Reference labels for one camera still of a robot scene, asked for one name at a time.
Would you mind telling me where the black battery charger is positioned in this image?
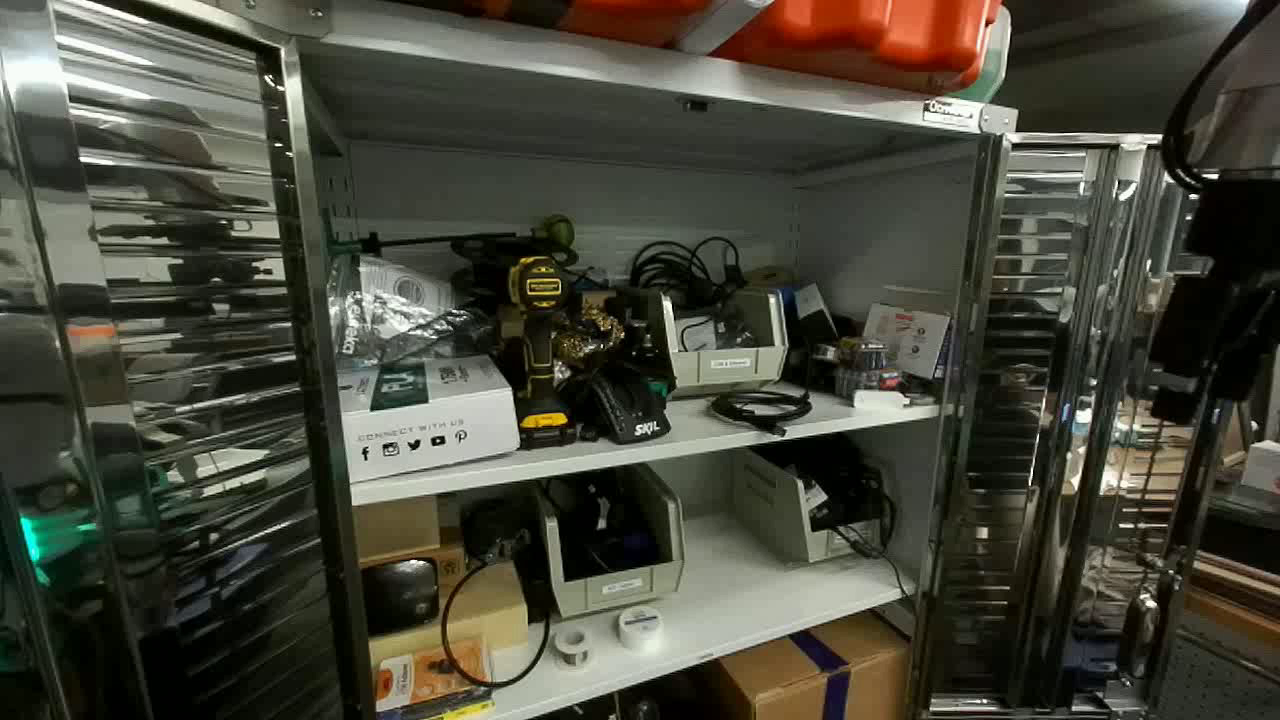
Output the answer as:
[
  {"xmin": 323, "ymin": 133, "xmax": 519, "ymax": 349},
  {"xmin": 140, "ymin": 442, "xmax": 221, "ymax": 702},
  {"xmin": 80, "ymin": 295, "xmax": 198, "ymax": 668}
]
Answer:
[{"xmin": 573, "ymin": 364, "xmax": 675, "ymax": 448}]

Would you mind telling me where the metal shelving unit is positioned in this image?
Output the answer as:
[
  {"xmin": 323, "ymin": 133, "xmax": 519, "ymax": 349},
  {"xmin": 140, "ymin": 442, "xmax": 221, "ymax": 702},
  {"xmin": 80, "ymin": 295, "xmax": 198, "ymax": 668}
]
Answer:
[{"xmin": 262, "ymin": 0, "xmax": 1023, "ymax": 720}]

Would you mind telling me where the yellow black power drill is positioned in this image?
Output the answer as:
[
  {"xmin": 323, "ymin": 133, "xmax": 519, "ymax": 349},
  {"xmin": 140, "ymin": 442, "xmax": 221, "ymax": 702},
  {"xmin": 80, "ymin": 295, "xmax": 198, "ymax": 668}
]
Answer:
[{"xmin": 490, "ymin": 252, "xmax": 631, "ymax": 448}]

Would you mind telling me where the black electronic device pile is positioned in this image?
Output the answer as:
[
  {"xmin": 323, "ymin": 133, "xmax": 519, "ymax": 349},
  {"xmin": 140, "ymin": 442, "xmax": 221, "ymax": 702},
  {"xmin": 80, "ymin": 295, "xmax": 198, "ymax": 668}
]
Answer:
[{"xmin": 781, "ymin": 282, "xmax": 896, "ymax": 402}]

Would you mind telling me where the narrow grey storage bin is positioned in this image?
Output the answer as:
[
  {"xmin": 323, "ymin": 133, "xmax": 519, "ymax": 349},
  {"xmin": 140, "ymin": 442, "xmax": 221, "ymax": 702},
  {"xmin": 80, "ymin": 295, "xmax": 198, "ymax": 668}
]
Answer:
[{"xmin": 728, "ymin": 448, "xmax": 883, "ymax": 569}]

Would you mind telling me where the long black rod tool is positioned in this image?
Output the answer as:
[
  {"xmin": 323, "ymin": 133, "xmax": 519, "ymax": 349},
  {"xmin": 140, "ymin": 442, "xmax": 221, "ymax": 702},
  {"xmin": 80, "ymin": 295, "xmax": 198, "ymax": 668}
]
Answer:
[{"xmin": 348, "ymin": 216, "xmax": 580, "ymax": 276}]

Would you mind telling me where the wide grey storage bin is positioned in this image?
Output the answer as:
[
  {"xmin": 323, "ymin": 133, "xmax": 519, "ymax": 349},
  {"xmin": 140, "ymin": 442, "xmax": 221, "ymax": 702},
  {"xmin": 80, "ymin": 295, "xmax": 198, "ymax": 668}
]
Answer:
[{"xmin": 532, "ymin": 466, "xmax": 691, "ymax": 623}]

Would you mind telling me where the white printed carton box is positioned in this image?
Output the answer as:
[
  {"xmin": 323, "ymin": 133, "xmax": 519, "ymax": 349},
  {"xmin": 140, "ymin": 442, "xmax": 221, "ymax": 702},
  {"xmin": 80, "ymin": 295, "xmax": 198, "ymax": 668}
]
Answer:
[{"xmin": 337, "ymin": 352, "xmax": 523, "ymax": 489}]

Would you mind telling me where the small white box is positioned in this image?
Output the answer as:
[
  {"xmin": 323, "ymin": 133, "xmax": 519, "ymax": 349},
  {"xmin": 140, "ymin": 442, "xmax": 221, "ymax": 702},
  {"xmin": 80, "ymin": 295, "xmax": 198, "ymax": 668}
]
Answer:
[{"xmin": 850, "ymin": 383, "xmax": 918, "ymax": 412}]

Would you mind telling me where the silver plastic bag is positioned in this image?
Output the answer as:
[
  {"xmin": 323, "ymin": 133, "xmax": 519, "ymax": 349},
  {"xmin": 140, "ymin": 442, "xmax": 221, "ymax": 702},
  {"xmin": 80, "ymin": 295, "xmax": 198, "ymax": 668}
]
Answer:
[{"xmin": 323, "ymin": 252, "xmax": 474, "ymax": 369}]

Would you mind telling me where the white red printed card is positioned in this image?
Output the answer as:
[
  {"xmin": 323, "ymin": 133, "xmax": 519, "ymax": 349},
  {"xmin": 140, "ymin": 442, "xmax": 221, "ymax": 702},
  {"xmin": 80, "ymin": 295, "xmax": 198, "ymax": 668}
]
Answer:
[{"xmin": 861, "ymin": 299, "xmax": 956, "ymax": 383}]

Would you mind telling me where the white tape roll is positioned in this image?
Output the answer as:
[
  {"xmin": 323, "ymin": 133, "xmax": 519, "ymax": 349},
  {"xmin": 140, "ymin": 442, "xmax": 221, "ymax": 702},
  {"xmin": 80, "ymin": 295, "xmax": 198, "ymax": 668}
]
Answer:
[{"xmin": 614, "ymin": 605, "xmax": 668, "ymax": 658}]

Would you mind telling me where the flat brown cardboard box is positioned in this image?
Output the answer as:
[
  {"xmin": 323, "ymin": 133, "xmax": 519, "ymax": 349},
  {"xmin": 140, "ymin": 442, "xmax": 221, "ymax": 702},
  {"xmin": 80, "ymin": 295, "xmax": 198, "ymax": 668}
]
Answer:
[{"xmin": 366, "ymin": 558, "xmax": 536, "ymax": 668}]

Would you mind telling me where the grey tape roll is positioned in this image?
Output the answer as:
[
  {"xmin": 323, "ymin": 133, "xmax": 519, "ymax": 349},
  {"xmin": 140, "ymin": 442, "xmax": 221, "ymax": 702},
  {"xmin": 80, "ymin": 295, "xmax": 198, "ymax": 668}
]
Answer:
[{"xmin": 547, "ymin": 620, "xmax": 598, "ymax": 668}]

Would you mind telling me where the black round device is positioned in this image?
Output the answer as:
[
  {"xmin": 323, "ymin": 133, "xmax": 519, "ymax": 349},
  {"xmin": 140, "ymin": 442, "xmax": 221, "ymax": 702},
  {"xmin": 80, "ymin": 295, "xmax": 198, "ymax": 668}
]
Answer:
[{"xmin": 362, "ymin": 554, "xmax": 443, "ymax": 639}]

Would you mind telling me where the cardboard box with purple tape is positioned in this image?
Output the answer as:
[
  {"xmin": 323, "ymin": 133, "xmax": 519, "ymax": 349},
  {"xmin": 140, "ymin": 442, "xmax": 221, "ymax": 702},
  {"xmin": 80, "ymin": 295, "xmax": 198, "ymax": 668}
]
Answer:
[{"xmin": 710, "ymin": 610, "xmax": 921, "ymax": 720}]

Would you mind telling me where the orange printed packet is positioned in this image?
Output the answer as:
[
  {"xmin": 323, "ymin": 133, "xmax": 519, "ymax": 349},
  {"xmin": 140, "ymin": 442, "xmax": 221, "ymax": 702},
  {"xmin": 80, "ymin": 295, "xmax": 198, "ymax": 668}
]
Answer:
[{"xmin": 367, "ymin": 644, "xmax": 495, "ymax": 720}]

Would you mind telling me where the orange plastic case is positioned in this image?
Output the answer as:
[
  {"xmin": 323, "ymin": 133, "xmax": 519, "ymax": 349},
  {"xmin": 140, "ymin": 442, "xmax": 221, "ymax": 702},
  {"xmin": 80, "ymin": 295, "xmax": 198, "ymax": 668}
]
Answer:
[{"xmin": 457, "ymin": 0, "xmax": 1017, "ymax": 98}]

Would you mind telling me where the metal tray rack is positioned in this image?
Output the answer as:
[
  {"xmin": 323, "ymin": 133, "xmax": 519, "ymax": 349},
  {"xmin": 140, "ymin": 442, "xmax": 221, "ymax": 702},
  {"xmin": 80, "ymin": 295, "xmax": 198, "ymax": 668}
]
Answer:
[{"xmin": 924, "ymin": 128, "xmax": 1205, "ymax": 715}]

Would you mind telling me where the reflective metal panel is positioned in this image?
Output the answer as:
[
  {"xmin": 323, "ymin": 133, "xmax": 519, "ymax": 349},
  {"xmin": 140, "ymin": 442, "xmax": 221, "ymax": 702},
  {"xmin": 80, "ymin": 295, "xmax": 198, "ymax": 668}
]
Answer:
[{"xmin": 0, "ymin": 0, "xmax": 354, "ymax": 720}]

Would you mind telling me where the grey storage bin with cables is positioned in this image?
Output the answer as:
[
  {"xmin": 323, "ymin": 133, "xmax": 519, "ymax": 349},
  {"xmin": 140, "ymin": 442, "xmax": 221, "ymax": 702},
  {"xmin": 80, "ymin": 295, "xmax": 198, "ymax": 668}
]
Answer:
[{"xmin": 650, "ymin": 283, "xmax": 791, "ymax": 402}]

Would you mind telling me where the black cable bundle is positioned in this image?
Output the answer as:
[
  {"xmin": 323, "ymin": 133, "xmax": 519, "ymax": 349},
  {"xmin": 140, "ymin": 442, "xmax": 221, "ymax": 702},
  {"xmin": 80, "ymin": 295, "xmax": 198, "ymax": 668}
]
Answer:
[{"xmin": 624, "ymin": 232, "xmax": 748, "ymax": 305}]

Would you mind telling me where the thin black cable loop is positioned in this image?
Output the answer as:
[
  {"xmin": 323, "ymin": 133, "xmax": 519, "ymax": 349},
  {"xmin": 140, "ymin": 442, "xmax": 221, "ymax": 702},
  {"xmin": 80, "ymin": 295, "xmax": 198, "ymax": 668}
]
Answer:
[{"xmin": 438, "ymin": 529, "xmax": 555, "ymax": 698}]

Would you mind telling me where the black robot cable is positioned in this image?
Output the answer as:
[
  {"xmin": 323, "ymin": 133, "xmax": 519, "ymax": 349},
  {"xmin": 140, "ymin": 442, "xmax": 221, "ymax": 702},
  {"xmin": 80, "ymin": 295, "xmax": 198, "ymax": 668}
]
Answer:
[{"xmin": 1162, "ymin": 0, "xmax": 1280, "ymax": 197}]

